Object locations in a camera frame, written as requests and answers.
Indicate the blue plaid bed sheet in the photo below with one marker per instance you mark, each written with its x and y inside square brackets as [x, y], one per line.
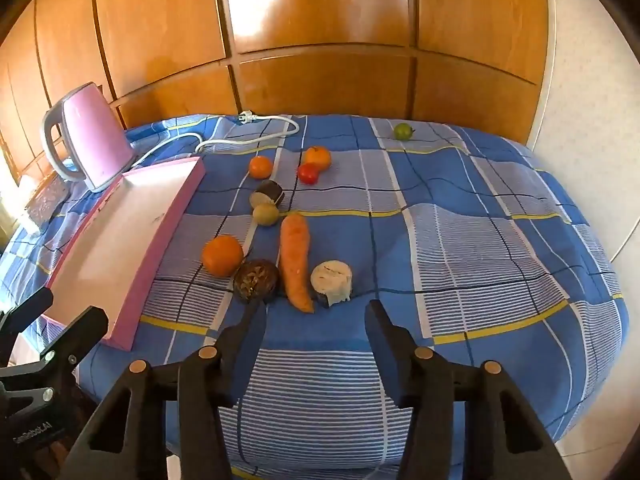
[450, 260]

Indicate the wooden wardrobe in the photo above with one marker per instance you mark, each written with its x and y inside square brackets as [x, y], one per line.
[325, 35]

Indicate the large eggplant piece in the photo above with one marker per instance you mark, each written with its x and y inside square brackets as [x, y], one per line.
[331, 282]

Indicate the brown round fruit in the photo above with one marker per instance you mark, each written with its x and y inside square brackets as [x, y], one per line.
[256, 280]

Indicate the red tomato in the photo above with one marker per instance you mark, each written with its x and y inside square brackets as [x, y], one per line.
[309, 174]

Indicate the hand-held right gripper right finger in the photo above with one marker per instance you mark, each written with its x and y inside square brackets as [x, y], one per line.
[382, 342]

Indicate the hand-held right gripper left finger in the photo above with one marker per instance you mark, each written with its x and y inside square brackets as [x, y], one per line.
[250, 342]

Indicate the pink electric kettle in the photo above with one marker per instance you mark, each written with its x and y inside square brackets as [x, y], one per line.
[95, 135]

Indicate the small eggplant piece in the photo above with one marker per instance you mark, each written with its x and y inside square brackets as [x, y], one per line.
[268, 192]

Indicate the green round fruit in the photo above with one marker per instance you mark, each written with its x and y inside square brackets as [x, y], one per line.
[403, 131]

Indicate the carved wooden box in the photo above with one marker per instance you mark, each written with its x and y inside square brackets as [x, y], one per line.
[45, 196]

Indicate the carrot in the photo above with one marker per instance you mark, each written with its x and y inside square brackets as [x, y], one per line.
[295, 260]

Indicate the large orange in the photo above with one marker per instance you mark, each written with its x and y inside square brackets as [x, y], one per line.
[222, 256]

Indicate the pink tray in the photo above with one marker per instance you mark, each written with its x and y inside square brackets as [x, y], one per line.
[115, 240]

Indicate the smooth small orange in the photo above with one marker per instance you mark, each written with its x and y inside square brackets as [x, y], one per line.
[260, 167]

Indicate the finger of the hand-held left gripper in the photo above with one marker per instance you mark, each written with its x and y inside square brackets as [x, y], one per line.
[75, 332]
[27, 306]

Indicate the dimpled orange with stem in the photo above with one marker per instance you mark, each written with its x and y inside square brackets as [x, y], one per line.
[318, 157]

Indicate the kiwi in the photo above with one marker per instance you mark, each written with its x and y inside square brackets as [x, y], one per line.
[265, 214]

